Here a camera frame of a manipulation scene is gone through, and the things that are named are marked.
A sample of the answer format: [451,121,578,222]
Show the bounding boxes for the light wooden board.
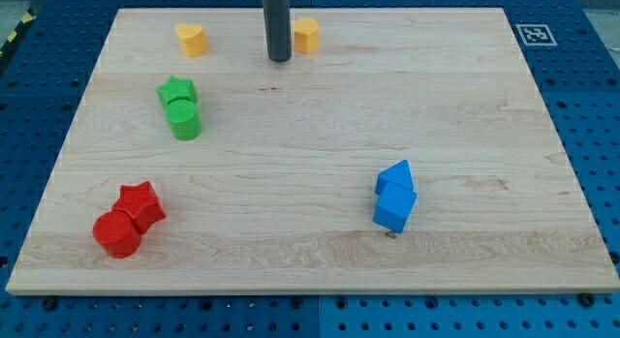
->
[7,8,619,296]

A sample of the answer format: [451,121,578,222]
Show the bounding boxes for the green cylinder block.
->
[165,100,202,140]

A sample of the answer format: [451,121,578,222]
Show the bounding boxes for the blue triangle block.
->
[375,160,415,195]

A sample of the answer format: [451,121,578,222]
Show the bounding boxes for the white fiducial marker tag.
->
[515,23,557,46]

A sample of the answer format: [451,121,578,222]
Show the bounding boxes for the yellow heart block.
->
[175,23,208,58]

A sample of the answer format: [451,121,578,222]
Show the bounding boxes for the red cylinder block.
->
[92,210,141,259]

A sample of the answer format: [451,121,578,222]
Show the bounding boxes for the red star block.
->
[112,181,166,234]

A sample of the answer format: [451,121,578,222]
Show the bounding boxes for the blue cube block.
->
[373,182,418,233]

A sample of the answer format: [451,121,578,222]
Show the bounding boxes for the green star block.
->
[155,76,198,108]

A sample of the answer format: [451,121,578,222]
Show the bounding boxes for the yellow hexagon block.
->
[294,17,320,53]

